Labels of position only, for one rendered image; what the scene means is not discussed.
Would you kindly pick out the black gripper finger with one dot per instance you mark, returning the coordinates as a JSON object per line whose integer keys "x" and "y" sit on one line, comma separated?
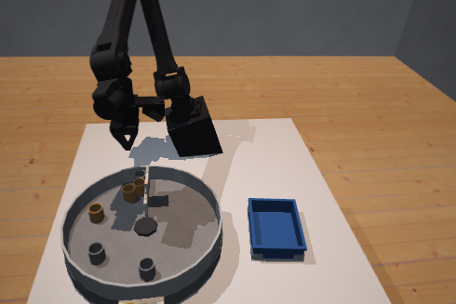
{"x": 118, "y": 138}
{"x": 124, "y": 139}

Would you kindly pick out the dark grey metal sleeve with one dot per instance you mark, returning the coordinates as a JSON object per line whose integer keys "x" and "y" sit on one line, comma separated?
{"x": 139, "y": 174}
{"x": 147, "y": 263}
{"x": 99, "y": 257}

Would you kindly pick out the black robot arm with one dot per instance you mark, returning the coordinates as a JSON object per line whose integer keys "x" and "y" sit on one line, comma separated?
{"x": 112, "y": 68}

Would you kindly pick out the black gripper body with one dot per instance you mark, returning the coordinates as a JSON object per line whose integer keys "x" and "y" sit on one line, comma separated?
{"x": 116, "y": 125}

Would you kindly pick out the bronze bushing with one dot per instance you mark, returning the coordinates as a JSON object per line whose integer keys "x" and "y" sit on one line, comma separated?
{"x": 139, "y": 184}
{"x": 129, "y": 192}
{"x": 96, "y": 213}

